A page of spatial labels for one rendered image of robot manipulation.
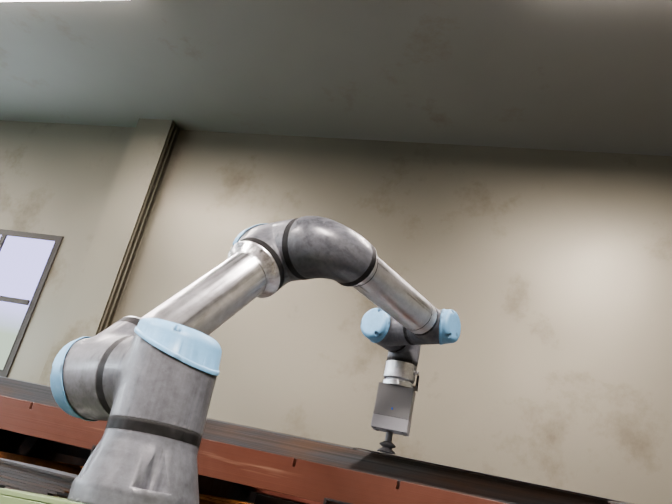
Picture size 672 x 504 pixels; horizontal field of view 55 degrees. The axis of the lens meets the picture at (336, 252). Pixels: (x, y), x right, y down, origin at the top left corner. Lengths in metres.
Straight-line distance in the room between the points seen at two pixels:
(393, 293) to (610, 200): 3.21
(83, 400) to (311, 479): 0.42
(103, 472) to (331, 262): 0.53
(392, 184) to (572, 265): 1.29
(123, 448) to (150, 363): 0.10
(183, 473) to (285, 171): 4.01
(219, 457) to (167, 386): 0.41
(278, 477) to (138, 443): 0.41
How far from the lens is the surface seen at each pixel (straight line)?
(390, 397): 1.54
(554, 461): 3.84
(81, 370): 0.93
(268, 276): 1.15
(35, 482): 1.21
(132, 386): 0.83
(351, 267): 1.15
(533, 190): 4.36
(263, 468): 1.17
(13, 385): 1.50
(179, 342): 0.82
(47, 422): 1.38
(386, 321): 1.45
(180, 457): 0.81
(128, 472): 0.79
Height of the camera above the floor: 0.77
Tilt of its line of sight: 21 degrees up
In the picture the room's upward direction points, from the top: 13 degrees clockwise
